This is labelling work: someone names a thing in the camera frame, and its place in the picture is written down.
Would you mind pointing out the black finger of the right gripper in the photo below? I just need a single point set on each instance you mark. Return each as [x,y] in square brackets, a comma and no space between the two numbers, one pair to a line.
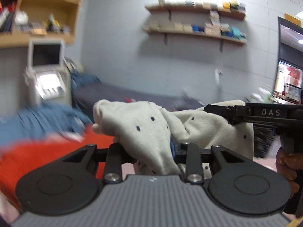
[223,111]

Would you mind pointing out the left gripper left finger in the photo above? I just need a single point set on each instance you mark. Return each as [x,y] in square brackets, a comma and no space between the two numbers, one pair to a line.
[113,157]

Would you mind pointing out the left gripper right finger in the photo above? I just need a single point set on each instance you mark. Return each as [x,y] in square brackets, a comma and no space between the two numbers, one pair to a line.
[192,156]

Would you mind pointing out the cream polka dot garment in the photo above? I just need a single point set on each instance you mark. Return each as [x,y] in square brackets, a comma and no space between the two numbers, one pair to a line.
[145,129]

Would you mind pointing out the blue clothing on bed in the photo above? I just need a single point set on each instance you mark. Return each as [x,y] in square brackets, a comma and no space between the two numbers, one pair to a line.
[79,80]

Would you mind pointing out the right hand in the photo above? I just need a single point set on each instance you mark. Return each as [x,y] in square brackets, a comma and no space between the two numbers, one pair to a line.
[288,173]

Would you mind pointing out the white gooseneck lamp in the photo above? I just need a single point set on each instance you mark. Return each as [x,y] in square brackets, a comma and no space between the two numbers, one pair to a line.
[218,75]

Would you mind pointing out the dark grey side bed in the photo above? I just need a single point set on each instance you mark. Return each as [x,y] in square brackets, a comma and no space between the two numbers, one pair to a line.
[85,97]

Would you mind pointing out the blue quilt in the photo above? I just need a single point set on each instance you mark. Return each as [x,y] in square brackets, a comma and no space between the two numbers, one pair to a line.
[35,123]

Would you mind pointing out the orange folded sweater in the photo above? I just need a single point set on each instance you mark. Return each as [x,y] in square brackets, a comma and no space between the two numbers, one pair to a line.
[25,156]

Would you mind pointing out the white machine with monitor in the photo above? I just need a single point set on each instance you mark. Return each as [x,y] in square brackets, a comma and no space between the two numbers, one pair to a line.
[46,76]

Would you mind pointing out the pink dotted bed blanket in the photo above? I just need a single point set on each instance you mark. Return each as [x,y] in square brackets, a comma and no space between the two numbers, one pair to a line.
[9,213]

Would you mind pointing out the wooden bookcase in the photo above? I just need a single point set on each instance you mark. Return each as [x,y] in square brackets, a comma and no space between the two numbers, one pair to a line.
[22,20]

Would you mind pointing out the lower wooden wall shelf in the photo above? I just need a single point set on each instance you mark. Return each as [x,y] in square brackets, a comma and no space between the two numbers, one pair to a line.
[217,31]

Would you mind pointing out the wooden wall shelf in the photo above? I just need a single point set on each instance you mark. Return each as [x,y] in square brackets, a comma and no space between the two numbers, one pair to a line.
[231,9]
[217,31]

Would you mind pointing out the upper wooden wall shelf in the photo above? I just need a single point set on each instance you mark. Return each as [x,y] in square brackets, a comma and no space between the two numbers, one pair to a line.
[231,9]

